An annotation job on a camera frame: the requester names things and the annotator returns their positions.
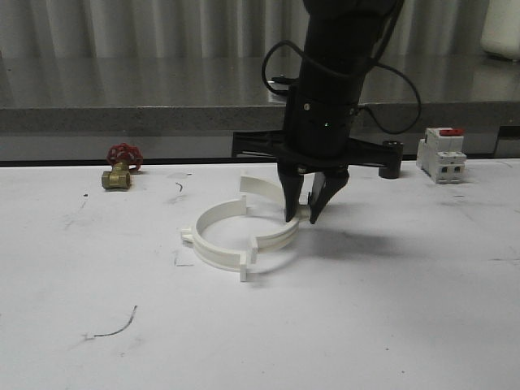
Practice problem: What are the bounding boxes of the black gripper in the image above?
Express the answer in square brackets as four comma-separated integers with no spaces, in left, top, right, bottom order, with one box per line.
[232,84,394,224]

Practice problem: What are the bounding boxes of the white half pipe clamp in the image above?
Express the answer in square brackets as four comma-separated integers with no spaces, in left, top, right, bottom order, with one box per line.
[240,173,310,264]
[180,196,250,282]

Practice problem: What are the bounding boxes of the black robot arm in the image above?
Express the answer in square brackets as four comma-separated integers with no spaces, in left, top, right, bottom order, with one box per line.
[232,1,402,223]

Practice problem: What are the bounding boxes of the dark brown pipe coupling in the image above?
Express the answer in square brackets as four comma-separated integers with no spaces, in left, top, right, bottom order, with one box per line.
[379,140,404,180]

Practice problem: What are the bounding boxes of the white container on counter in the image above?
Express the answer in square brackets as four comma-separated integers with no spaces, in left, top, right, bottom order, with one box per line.
[480,0,519,62]

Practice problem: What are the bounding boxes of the grey stone counter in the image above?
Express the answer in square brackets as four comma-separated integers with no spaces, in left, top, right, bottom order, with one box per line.
[1,54,519,165]

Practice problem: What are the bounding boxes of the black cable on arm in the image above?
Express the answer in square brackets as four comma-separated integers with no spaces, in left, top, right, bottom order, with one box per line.
[261,0,423,135]

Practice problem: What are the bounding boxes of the white circuit breaker red switch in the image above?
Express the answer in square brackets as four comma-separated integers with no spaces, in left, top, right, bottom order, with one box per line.
[416,128,466,184]

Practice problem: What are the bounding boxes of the brass valve red handle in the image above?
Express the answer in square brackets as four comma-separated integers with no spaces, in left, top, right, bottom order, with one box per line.
[101,143,144,190]

